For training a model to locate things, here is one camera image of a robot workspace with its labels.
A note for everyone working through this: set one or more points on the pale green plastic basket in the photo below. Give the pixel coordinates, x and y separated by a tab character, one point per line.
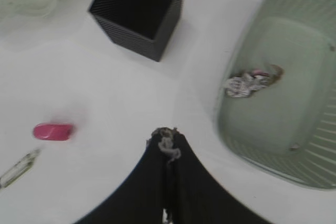
288	128

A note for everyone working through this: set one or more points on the black mesh pen holder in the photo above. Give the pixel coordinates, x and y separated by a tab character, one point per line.
142	26

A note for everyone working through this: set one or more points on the round paper ball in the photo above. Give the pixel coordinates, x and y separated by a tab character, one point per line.
166	143

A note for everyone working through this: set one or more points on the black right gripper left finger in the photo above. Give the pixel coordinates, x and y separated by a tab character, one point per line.
140	198

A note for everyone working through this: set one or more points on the long paper piece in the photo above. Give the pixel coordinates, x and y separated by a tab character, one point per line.
246	83

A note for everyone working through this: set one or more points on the beige click pen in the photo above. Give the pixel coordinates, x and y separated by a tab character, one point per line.
20	168

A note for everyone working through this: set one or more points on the pink correction tape dispenser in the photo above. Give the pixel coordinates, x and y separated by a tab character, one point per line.
53	131

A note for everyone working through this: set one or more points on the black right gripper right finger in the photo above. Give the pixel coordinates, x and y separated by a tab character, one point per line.
199	198

